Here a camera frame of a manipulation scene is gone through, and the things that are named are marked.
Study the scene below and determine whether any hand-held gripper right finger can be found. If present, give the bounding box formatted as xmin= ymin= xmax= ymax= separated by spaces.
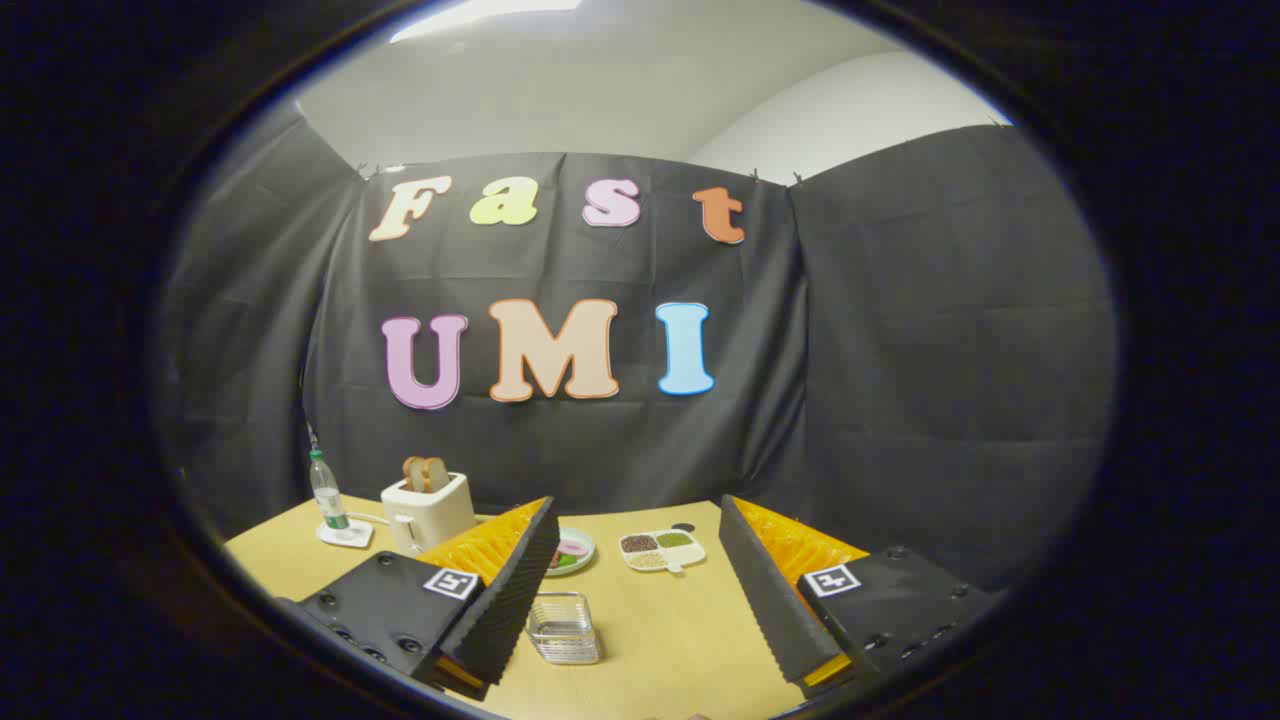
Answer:
xmin=718 ymin=494 xmax=1001 ymax=699

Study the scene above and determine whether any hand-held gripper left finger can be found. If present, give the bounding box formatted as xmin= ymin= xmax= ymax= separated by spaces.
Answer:
xmin=275 ymin=496 xmax=561 ymax=701

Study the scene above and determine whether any pale green food plate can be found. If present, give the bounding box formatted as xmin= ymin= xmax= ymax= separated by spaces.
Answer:
xmin=545 ymin=527 xmax=596 ymax=578

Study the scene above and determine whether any white divided bean dish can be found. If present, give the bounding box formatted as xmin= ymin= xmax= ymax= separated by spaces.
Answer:
xmin=618 ymin=529 xmax=707 ymax=575

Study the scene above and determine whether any cream white toaster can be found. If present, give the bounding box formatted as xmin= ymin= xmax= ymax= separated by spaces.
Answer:
xmin=381 ymin=472 xmax=477 ymax=556

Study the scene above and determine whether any clear plastic water bottle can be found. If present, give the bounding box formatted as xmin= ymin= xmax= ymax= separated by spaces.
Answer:
xmin=308 ymin=449 xmax=351 ymax=531

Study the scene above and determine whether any black backdrop cloth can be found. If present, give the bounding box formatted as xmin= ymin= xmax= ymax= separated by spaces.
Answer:
xmin=160 ymin=105 xmax=1116 ymax=591

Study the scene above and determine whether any metal wire basket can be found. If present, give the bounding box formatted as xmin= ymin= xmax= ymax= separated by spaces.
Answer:
xmin=526 ymin=592 xmax=602 ymax=666

